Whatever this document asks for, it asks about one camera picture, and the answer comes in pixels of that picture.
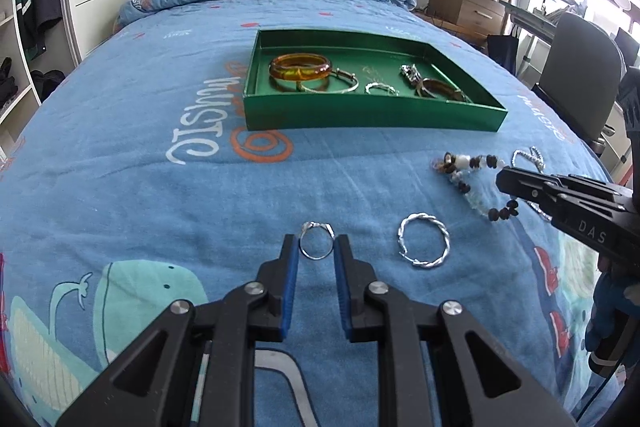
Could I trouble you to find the silver chain necklace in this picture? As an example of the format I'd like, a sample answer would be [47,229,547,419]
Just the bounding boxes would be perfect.
[511,146,553,223]

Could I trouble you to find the green and white hanging jacket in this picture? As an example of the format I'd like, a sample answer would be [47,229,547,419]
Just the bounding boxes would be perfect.
[14,0,38,60]

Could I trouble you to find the low wooden nightstand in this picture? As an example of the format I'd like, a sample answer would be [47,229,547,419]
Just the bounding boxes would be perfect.
[415,9,488,50]

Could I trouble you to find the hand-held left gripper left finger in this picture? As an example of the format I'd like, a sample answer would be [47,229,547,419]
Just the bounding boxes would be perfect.
[55,234,301,427]

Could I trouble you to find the silver bangle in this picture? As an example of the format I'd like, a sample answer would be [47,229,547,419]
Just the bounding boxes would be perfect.
[299,68,360,95]

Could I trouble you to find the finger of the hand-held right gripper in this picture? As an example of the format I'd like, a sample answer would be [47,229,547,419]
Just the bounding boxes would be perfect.
[497,166,616,223]

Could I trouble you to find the silver chunky bracelet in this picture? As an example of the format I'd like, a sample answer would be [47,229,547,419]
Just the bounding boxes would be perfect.
[398,63,423,86]

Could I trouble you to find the black clothes on shelf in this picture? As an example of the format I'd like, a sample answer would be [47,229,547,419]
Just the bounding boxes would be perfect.
[0,57,18,102]

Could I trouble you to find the computer monitor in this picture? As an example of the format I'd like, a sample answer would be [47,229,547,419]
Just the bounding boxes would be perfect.
[614,27,640,68]

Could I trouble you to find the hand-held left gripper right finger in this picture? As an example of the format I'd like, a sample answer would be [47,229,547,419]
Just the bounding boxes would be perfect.
[334,234,576,427]

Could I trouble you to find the blue printed bed sheet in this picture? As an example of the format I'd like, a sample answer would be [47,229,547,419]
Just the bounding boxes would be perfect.
[0,0,621,427]

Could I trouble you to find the grey chair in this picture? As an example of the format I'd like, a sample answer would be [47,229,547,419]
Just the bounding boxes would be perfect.
[531,12,626,152]

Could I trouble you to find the green tray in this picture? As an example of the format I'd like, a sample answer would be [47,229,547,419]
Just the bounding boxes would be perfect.
[243,29,508,132]

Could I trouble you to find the amber bangle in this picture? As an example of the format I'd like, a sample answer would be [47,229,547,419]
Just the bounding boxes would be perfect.
[269,52,333,82]

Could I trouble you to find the navy tote bag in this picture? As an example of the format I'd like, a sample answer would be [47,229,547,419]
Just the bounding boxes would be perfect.
[487,34,521,75]

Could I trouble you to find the person's right forearm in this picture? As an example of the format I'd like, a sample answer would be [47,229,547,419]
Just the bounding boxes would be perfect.
[584,264,640,358]

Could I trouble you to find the dark brown bangle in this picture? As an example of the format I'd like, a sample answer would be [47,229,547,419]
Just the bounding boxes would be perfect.
[416,77,468,104]

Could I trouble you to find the black and white beaded bracelet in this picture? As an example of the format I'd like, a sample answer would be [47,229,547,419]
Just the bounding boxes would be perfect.
[431,151,521,224]

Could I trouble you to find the black bag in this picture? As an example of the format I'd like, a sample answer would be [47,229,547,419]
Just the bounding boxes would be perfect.
[30,69,66,102]

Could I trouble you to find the grey desk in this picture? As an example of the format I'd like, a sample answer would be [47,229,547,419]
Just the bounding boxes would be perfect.
[500,0,556,38]

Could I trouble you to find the small silver ring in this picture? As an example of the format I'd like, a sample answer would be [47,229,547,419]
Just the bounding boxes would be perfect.
[298,221,335,262]

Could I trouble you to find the wooden drawer cabinet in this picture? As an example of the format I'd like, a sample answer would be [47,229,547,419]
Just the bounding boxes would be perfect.
[430,0,511,38]

